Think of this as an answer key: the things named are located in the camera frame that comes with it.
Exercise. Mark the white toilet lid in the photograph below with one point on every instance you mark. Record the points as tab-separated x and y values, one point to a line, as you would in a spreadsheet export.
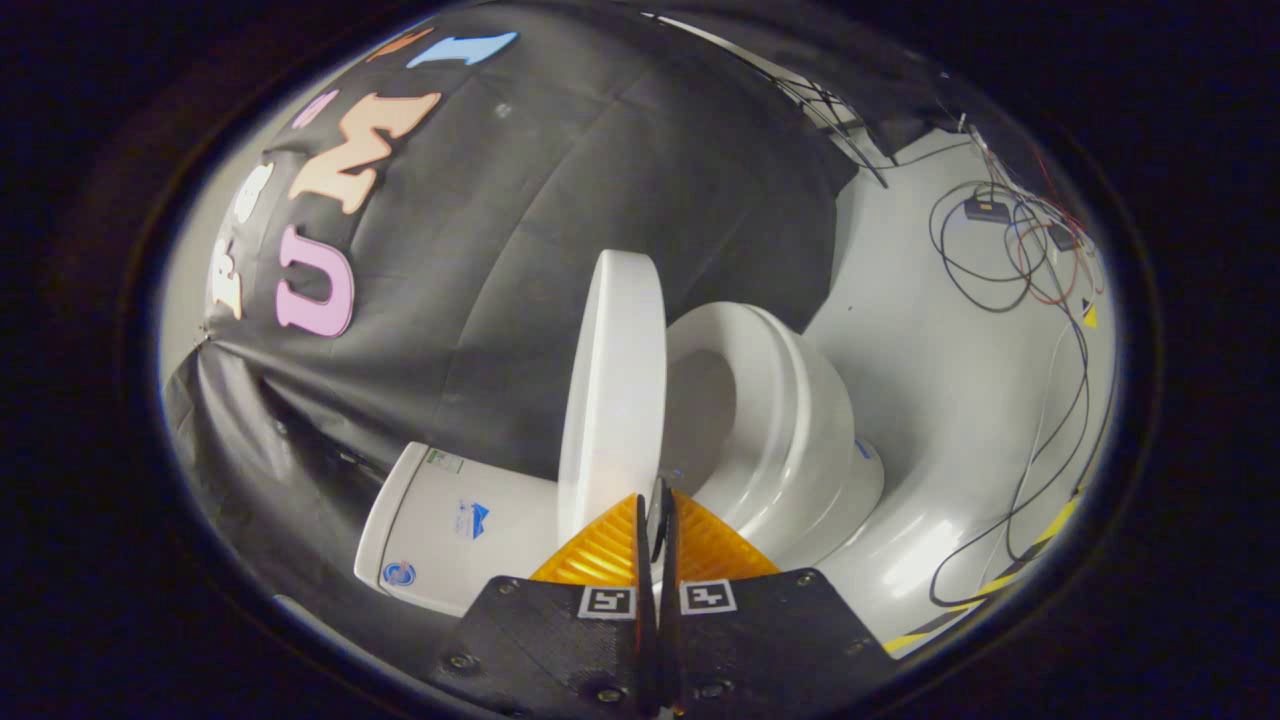
612	390

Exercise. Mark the white toilet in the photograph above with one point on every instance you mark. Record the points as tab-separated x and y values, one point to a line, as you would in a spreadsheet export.
790	420

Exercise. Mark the small black box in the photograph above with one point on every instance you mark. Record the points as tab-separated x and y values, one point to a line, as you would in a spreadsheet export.
986	210

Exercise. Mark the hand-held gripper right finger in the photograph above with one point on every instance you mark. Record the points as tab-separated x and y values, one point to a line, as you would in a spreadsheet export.
765	640

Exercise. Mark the yellow and black floor tape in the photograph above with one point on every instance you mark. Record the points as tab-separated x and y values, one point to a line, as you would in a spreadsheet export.
1010	575

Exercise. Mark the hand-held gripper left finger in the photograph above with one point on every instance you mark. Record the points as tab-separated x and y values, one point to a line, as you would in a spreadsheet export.
545	640

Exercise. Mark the black backdrop cloth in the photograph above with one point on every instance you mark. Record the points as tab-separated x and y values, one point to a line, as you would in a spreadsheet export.
560	200

